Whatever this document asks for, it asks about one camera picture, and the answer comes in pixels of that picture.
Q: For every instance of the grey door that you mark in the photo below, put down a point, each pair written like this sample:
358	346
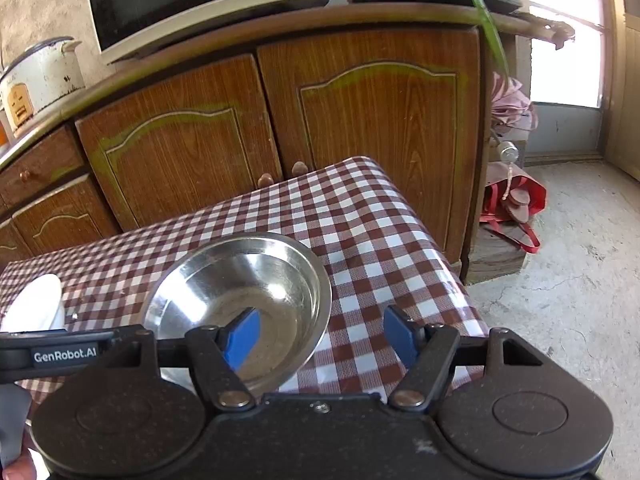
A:
565	130

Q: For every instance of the person's left hand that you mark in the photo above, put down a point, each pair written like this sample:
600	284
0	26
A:
15	470

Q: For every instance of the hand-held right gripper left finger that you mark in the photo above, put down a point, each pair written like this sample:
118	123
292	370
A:
245	340

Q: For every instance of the green onions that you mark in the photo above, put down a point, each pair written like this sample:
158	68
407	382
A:
487	25

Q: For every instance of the red bag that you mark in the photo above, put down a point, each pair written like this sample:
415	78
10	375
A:
530	195

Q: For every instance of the white rice cooker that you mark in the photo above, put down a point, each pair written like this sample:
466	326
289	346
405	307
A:
45	80

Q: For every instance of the wooden pole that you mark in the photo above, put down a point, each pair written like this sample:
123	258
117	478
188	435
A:
550	27

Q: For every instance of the white shallow bowl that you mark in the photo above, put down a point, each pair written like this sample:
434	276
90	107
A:
35	305

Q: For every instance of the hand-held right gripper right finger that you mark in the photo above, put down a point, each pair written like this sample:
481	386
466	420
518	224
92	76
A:
400	335

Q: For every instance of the steel bowl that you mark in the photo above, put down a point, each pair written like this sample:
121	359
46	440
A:
280	280

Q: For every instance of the red white checkered tablecloth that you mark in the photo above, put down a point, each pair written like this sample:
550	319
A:
375	240

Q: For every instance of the wooden block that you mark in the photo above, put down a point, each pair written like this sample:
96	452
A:
492	260

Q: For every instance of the wooden cabinet with drawers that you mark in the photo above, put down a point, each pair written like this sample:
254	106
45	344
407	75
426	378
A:
50	200

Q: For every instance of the pink cloth bundle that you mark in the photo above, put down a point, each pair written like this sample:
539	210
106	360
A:
512	102

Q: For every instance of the wooden double-door cabinet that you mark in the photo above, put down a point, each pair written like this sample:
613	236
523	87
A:
350	135

